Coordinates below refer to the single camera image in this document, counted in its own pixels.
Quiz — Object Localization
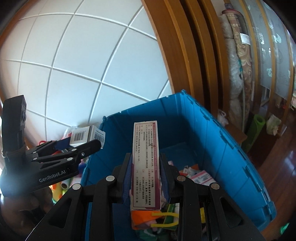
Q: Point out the yellow plastic snowball tongs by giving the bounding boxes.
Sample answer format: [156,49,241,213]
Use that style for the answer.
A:
[150,207,206,229]

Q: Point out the small white barcode box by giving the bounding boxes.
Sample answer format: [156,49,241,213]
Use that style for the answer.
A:
[70,125,105,149]

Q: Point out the long pink white medicine box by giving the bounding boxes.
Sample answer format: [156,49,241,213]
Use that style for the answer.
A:
[130,120,161,210]

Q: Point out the blue plastic storage crate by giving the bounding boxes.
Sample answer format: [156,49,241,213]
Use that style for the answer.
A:
[81,92,276,233]

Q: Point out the green rolled mat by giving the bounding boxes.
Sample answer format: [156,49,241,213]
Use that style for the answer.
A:
[242,114,265,153]

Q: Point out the rolled patterned carpet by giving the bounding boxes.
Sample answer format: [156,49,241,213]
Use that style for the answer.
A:
[219,9,252,131]

